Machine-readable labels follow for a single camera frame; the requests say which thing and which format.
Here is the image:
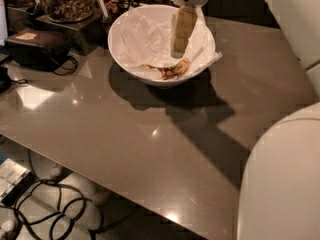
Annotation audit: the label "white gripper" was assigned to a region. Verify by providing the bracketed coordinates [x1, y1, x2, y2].
[170, 0, 208, 58]

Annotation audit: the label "spotted ripe banana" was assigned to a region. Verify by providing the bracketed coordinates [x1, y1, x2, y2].
[143, 58, 190, 80]

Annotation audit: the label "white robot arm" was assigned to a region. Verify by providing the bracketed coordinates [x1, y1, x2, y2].
[167, 0, 320, 240]

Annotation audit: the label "white ceramic bowl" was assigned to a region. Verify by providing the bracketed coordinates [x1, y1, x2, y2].
[108, 18, 207, 88]

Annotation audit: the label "white paper liner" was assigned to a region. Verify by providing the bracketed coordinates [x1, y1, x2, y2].
[113, 5, 222, 81]

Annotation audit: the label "black metal stand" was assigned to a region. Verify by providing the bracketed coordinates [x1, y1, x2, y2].
[36, 10, 106, 55]

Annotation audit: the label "glass jar of nuts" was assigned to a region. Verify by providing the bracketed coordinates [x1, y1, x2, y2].
[40, 0, 95, 23]

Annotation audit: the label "black box device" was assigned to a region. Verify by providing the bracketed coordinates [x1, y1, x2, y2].
[4, 28, 70, 72]

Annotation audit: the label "white box on floor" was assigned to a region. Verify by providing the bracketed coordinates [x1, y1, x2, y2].
[0, 159, 31, 206]

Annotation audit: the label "black cable on table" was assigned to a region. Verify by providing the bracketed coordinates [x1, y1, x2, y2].
[51, 54, 80, 77]

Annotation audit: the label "black floor cables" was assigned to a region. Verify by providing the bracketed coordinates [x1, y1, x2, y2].
[0, 150, 141, 240]

